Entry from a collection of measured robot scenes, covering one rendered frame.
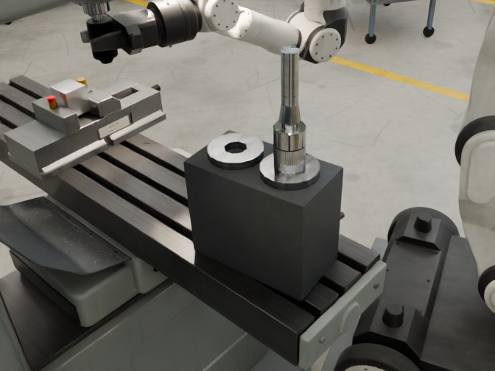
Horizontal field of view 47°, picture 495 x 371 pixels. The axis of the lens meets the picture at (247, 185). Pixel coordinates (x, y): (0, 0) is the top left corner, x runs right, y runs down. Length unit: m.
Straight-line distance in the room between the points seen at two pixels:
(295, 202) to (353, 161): 2.19
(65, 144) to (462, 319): 0.98
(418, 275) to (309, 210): 0.73
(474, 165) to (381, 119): 2.25
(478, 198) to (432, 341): 0.37
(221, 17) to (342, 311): 0.60
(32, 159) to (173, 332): 0.50
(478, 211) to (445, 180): 1.68
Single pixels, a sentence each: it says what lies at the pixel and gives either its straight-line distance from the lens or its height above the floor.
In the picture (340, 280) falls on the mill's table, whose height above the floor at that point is 0.94.
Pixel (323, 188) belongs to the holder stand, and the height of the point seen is 1.12.
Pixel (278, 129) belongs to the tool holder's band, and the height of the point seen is 1.21.
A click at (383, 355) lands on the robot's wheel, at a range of 1.30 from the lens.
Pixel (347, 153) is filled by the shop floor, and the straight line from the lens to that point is 3.04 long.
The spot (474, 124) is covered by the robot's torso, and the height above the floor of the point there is 1.06.
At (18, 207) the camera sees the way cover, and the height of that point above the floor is 0.88.
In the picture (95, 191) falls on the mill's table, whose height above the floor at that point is 0.94.
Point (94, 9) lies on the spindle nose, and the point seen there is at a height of 1.29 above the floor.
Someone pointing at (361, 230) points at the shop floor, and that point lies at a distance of 2.53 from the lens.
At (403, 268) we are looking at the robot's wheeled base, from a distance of 1.51.
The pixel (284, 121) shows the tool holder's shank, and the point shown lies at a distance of 0.79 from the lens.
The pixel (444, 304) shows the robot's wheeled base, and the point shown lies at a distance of 1.47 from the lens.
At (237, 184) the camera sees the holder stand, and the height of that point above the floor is 1.12.
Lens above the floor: 1.60
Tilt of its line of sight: 35 degrees down
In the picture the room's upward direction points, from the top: 3 degrees counter-clockwise
